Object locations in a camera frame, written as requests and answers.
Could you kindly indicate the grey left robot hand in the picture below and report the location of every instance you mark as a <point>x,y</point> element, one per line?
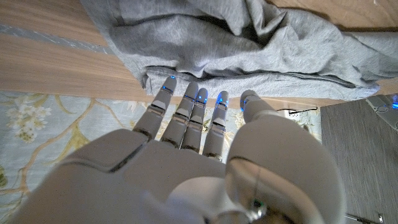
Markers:
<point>384,110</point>

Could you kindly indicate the white power strip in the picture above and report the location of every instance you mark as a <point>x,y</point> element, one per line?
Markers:
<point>306,114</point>

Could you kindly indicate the grey shorts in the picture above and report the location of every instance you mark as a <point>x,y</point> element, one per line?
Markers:
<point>236,46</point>

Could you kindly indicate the floral printed backdrop cloth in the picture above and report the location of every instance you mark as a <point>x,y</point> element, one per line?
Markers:
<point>62,124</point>

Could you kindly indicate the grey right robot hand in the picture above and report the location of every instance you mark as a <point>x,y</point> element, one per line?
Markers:
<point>174,174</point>

